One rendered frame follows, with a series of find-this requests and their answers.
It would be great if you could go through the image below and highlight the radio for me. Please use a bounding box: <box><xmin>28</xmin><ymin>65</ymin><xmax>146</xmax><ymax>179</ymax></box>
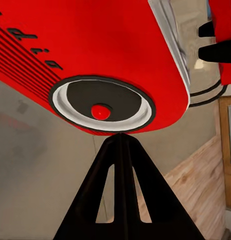
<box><xmin>0</xmin><ymin>0</ymin><xmax>231</xmax><ymax>136</ymax></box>

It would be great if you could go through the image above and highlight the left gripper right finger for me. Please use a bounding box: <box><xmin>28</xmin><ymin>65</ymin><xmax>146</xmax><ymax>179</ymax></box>
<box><xmin>121</xmin><ymin>133</ymin><xmax>205</xmax><ymax>240</ymax></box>

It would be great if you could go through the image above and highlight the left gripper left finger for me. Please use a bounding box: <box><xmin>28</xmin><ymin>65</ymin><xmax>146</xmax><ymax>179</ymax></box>
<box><xmin>53</xmin><ymin>133</ymin><xmax>129</xmax><ymax>240</ymax></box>

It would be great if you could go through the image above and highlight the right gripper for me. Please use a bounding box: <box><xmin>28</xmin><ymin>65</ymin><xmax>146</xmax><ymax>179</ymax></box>
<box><xmin>198</xmin><ymin>20</ymin><xmax>231</xmax><ymax>63</ymax></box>

